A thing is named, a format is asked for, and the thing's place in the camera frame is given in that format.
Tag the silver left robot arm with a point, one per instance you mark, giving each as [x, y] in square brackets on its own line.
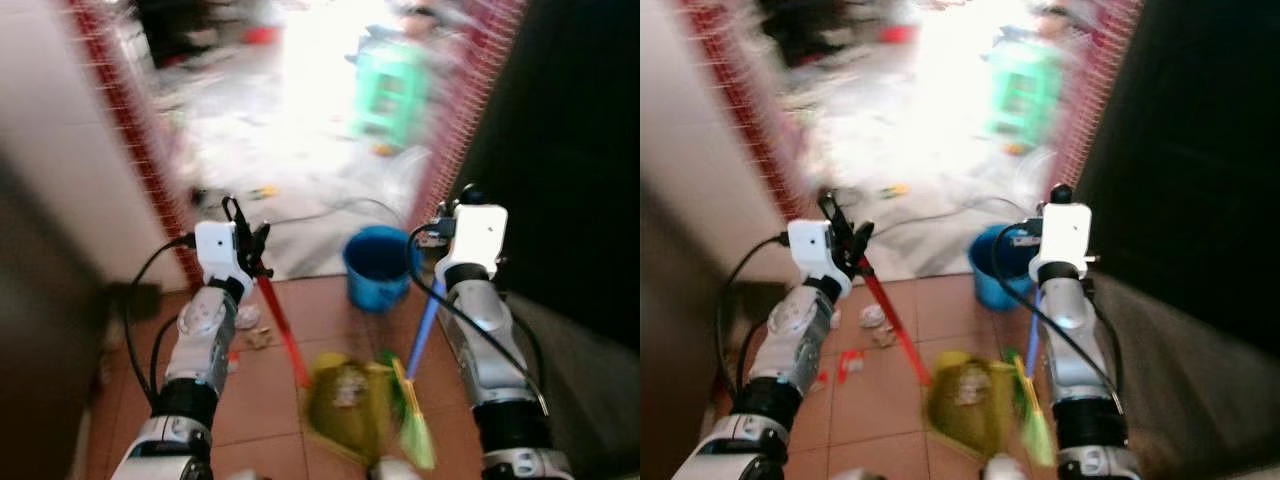
[200, 340]
[792, 345]

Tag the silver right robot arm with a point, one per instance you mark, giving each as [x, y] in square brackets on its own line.
[490, 330]
[1072, 340]

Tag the small yellow floor item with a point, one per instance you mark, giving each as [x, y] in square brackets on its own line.
[265, 192]
[895, 190]

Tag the blue plastic bucket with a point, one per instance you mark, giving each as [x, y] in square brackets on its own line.
[375, 275]
[990, 280]

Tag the white crumpled paper scrap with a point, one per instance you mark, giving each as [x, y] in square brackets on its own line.
[873, 316]
[248, 319]

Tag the brownish crumpled paper scrap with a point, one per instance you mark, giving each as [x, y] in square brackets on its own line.
[259, 340]
[884, 338]

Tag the green plastic stool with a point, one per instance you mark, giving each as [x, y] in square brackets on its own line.
[390, 95]
[1025, 90]

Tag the small red wrapper scrap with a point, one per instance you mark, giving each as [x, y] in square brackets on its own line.
[821, 379]

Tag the red blurred item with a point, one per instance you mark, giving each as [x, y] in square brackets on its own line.
[897, 33]
[262, 35]

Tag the white robot foot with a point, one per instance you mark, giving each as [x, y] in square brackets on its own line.
[395, 469]
[1003, 468]

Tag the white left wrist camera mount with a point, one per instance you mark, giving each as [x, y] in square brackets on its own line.
[218, 250]
[812, 248]

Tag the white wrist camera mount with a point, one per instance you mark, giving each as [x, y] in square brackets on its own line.
[480, 235]
[812, 248]
[218, 250]
[1065, 235]

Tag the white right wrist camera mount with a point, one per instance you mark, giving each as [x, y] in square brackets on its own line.
[1065, 235]
[480, 235]

